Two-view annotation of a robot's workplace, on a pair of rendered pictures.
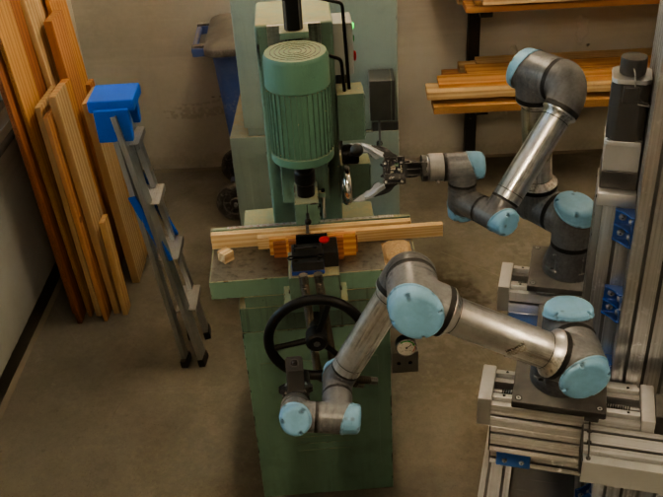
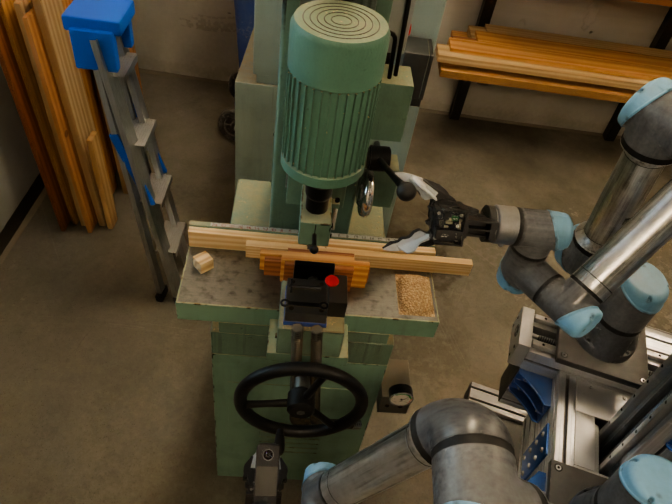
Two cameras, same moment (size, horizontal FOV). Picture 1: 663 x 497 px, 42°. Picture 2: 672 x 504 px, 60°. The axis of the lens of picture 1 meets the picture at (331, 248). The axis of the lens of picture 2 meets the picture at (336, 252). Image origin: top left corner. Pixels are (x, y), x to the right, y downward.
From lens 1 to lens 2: 1.26 m
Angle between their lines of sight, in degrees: 13
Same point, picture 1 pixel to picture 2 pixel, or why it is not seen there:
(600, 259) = not seen: outside the picture
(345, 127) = (380, 124)
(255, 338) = (226, 360)
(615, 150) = not seen: outside the picture
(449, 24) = not seen: outside the picture
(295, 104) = (328, 103)
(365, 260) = (375, 300)
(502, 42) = (513, 14)
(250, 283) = (228, 310)
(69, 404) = (34, 326)
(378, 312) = (404, 465)
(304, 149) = (327, 164)
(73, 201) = (58, 115)
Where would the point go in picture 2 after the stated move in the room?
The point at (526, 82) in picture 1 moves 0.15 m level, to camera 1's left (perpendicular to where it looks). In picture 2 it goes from (655, 130) to (577, 120)
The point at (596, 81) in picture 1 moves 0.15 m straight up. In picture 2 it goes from (598, 73) to (611, 46)
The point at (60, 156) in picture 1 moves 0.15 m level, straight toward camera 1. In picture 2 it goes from (43, 64) to (42, 86)
